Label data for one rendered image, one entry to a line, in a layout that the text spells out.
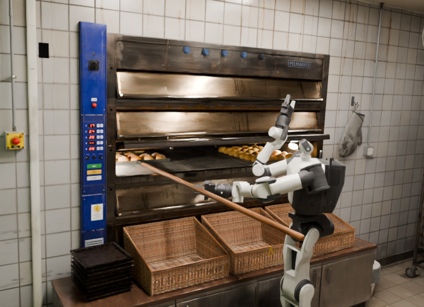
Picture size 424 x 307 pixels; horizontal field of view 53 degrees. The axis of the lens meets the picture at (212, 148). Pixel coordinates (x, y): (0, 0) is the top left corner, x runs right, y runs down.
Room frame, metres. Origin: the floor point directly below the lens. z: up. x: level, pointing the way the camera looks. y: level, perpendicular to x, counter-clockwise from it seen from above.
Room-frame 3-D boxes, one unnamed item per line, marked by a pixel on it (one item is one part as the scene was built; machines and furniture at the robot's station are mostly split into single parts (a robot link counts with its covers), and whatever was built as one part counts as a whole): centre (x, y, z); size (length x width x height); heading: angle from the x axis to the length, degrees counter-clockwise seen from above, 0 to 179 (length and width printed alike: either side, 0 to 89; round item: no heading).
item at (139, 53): (3.20, -0.13, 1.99); 1.80 x 0.08 x 0.21; 122
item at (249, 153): (3.86, -0.41, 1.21); 0.61 x 0.48 x 0.06; 32
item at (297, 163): (2.43, -0.61, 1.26); 0.34 x 0.30 x 0.36; 178
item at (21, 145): (2.35, 1.11, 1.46); 0.10 x 0.07 x 0.10; 122
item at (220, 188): (2.45, -0.03, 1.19); 0.12 x 0.10 x 0.13; 88
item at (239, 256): (2.95, -0.29, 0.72); 0.56 x 0.49 x 0.28; 121
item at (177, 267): (2.64, 0.21, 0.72); 0.56 x 0.49 x 0.28; 123
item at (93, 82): (3.42, 1.24, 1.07); 1.93 x 0.16 x 2.15; 32
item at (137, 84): (3.18, -0.14, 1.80); 1.79 x 0.11 x 0.19; 122
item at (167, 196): (3.18, -0.14, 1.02); 1.79 x 0.11 x 0.19; 122
